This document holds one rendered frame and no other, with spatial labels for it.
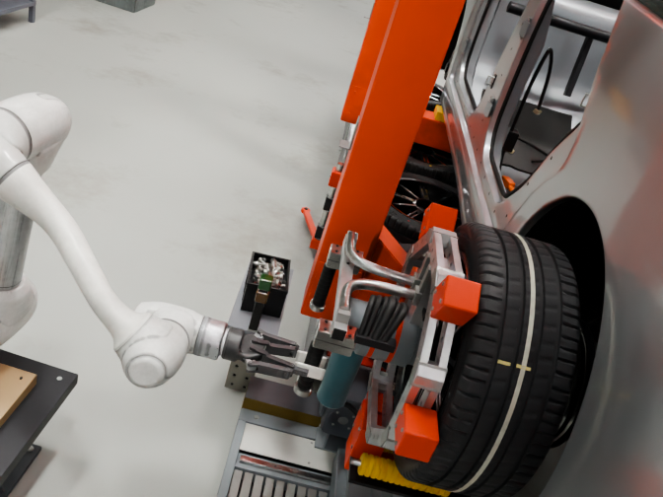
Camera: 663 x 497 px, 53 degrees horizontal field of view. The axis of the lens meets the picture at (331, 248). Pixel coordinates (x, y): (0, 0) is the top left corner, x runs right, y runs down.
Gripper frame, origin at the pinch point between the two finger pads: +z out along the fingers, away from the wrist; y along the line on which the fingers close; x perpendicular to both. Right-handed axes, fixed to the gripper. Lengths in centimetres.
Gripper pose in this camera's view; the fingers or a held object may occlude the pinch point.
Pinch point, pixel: (310, 365)
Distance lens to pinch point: 155.4
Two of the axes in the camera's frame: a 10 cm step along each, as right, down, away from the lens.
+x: 2.7, -8.2, -5.0
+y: -0.8, 5.0, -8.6
